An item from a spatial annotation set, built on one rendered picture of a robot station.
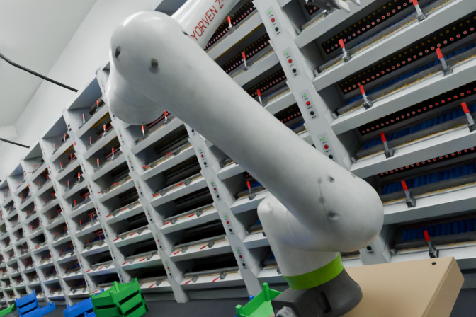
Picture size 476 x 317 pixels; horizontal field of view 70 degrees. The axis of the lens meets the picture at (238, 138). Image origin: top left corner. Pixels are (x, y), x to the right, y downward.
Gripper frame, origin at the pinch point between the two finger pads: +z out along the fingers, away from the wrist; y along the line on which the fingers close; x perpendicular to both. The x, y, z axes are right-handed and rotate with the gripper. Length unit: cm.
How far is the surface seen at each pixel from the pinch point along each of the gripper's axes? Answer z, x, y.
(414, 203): 35, -62, -13
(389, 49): 22.2, -11.2, 0.3
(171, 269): 35, -72, -172
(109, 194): 22, -10, -220
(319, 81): 21.2, -9.5, -27.1
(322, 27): 18.0, 7.7, -17.7
